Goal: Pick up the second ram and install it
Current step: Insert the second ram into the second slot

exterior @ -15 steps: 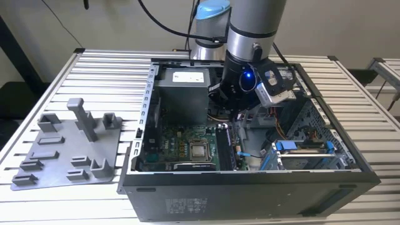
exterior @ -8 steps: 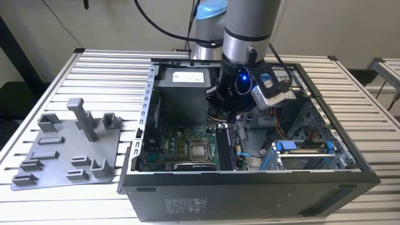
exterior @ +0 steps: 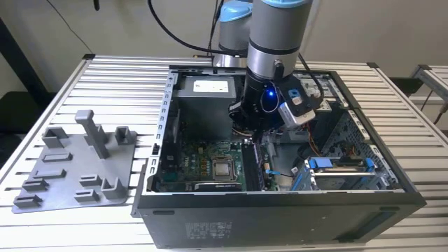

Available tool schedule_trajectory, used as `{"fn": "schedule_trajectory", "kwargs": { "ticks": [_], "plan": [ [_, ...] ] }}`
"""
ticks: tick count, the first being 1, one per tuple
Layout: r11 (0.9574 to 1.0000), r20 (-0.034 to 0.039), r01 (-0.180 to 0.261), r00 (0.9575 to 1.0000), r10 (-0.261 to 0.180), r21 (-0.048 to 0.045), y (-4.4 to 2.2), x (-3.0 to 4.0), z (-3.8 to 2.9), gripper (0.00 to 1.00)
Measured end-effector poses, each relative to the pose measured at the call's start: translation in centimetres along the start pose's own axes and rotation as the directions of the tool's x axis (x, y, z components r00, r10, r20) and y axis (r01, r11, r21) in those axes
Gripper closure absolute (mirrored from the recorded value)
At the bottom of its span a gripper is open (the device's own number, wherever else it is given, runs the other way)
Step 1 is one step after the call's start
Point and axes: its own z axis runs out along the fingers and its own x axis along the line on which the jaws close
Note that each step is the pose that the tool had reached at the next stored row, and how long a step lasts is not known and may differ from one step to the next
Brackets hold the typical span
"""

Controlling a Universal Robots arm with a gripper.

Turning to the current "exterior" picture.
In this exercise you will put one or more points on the black table corner cap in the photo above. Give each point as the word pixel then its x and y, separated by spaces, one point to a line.
pixel 372 65
pixel 89 56

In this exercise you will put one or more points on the black graphics card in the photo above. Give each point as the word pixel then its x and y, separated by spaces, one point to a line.
pixel 216 186

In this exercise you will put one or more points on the black slanted post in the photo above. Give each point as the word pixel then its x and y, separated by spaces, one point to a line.
pixel 21 57

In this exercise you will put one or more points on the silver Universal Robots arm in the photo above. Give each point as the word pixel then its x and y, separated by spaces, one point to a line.
pixel 276 31

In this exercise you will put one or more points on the black hanging antenna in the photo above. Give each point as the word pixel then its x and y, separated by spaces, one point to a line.
pixel 96 4

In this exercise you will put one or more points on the black case switch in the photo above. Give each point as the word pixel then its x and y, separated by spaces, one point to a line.
pixel 156 149

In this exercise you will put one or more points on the metal slat side table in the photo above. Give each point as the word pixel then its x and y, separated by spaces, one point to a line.
pixel 433 78

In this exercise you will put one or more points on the CPU socket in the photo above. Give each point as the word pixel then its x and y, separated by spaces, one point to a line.
pixel 222 159

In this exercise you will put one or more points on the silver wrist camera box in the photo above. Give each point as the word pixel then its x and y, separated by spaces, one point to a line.
pixel 297 118

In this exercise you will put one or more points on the black camera bracket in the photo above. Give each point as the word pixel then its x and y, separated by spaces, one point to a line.
pixel 304 99

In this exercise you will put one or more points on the grey power supply unit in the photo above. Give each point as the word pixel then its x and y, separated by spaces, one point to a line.
pixel 202 115

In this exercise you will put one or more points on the RAM stick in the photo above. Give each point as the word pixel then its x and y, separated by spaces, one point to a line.
pixel 260 168

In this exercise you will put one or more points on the green Dell motherboard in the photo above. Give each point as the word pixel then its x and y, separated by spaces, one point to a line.
pixel 196 157

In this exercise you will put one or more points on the black PC case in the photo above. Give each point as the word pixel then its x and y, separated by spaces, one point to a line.
pixel 244 225

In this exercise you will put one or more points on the grey plastic parts rack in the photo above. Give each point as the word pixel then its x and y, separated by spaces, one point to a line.
pixel 80 168

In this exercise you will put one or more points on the silver CPU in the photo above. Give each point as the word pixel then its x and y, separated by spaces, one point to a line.
pixel 222 171

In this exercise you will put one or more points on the blue disk carrier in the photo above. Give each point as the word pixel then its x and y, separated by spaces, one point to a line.
pixel 320 162

